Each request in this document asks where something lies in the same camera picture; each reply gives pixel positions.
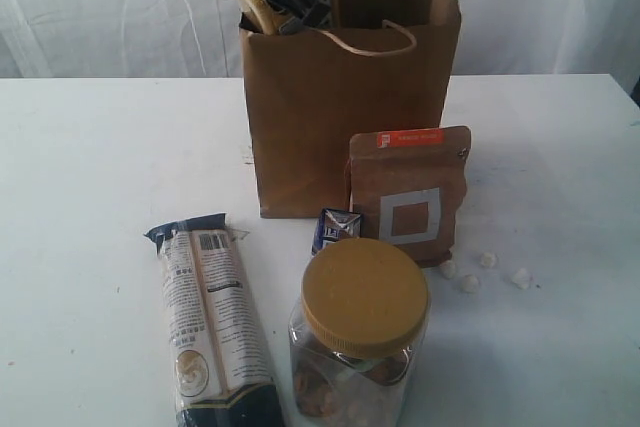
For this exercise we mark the noodle pack black ends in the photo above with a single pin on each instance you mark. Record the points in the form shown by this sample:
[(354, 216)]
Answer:
[(221, 370)]

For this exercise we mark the yellow millet plastic bottle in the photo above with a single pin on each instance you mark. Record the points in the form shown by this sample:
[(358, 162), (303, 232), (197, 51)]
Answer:
[(264, 17)]

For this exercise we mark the white backdrop curtain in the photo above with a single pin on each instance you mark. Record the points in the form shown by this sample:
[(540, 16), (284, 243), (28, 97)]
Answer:
[(200, 38)]

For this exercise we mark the small dark blue sachet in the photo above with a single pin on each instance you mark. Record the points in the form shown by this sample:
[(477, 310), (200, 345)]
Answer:
[(334, 225)]

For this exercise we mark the clear jar yellow lid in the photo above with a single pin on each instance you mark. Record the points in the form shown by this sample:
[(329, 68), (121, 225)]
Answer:
[(355, 333)]

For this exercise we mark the brown pouch orange label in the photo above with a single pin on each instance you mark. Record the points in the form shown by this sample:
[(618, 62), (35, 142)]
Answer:
[(408, 186)]

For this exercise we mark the brown paper bag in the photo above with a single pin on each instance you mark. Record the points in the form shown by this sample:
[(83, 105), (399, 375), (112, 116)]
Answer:
[(386, 66)]

